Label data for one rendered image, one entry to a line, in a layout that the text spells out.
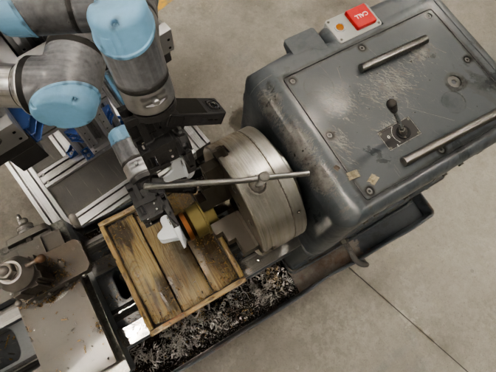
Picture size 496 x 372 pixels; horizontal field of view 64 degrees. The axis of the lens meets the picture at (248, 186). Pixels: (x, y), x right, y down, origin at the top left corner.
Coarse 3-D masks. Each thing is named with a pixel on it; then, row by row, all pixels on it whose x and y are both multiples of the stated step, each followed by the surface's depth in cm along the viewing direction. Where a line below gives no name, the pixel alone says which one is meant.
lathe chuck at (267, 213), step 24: (216, 144) 96; (240, 144) 93; (240, 168) 89; (264, 168) 89; (240, 192) 87; (264, 192) 88; (264, 216) 89; (288, 216) 91; (264, 240) 92; (288, 240) 99
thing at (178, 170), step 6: (180, 156) 69; (174, 162) 69; (180, 162) 70; (174, 168) 70; (180, 168) 71; (186, 168) 71; (168, 174) 71; (174, 174) 71; (180, 174) 72; (186, 174) 73; (192, 174) 73; (168, 180) 72
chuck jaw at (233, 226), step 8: (232, 216) 99; (240, 216) 99; (216, 224) 98; (224, 224) 98; (232, 224) 98; (240, 224) 98; (216, 232) 97; (224, 232) 97; (232, 232) 97; (240, 232) 97; (248, 232) 97; (232, 240) 97; (240, 240) 97; (248, 240) 97; (240, 248) 99; (248, 248) 96; (256, 248) 98
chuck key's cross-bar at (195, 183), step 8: (256, 176) 81; (272, 176) 81; (280, 176) 82; (288, 176) 82; (296, 176) 82; (144, 184) 73; (152, 184) 73; (160, 184) 74; (168, 184) 74; (176, 184) 75; (184, 184) 76; (192, 184) 76; (200, 184) 77; (208, 184) 78; (216, 184) 78; (224, 184) 79
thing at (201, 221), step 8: (192, 208) 98; (200, 208) 97; (176, 216) 98; (184, 216) 97; (192, 216) 96; (200, 216) 96; (208, 216) 98; (216, 216) 98; (184, 224) 96; (192, 224) 96; (200, 224) 96; (208, 224) 96; (184, 232) 96; (192, 232) 96; (200, 232) 97; (208, 232) 99; (192, 240) 98
